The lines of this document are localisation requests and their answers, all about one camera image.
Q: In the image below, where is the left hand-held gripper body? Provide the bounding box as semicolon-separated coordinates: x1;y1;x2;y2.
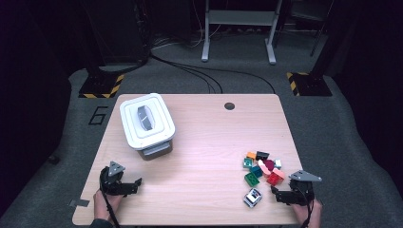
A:
99;161;129;197

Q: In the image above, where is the red toy block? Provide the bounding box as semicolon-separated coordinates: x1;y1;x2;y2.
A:
265;172;284;187

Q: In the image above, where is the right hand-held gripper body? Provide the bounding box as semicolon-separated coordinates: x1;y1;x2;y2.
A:
286;170;322;206

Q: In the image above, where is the left hand-held gripper cable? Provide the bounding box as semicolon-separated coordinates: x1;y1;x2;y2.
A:
100;184;121;228

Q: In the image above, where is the black yellow striped stand base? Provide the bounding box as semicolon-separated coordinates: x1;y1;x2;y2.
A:
286;71;333;97
78;73;125;99

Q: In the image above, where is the hand-held gripper cable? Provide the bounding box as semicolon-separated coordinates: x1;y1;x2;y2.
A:
100;184;121;228
298;188;316;228

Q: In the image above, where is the blue toy block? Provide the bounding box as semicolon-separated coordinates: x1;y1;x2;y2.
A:
249;165;264;179

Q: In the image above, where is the brown transparent storage box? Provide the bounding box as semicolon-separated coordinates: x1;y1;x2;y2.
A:
136;139;174;162

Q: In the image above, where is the black equipment rack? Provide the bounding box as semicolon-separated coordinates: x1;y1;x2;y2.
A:
80;0;151;69

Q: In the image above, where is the grey tape piece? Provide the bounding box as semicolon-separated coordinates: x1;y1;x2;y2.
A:
68;199;90;208

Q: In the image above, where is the white toy car block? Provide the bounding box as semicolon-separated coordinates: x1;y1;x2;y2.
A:
242;187;263;209

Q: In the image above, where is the white box lid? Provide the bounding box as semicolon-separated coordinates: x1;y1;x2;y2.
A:
119;92;176;151

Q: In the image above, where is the person's right hand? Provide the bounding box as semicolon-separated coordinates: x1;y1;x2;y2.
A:
292;199;323;227

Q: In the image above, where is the black floor cable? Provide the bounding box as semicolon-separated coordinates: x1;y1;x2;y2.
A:
189;65;276;94
148;51;223;95

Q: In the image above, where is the white metal stand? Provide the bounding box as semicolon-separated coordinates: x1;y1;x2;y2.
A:
201;0;283;66

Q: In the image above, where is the light pink arch block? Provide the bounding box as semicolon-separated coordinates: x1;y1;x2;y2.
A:
257;160;272;178

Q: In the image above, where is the green toy block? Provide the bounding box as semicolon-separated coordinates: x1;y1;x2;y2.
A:
243;172;260;188

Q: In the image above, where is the person's left hand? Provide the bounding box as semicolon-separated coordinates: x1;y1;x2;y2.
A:
93;189;124;220

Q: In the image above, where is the right hand-held gripper cable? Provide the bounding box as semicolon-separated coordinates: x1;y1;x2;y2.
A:
298;188;316;228

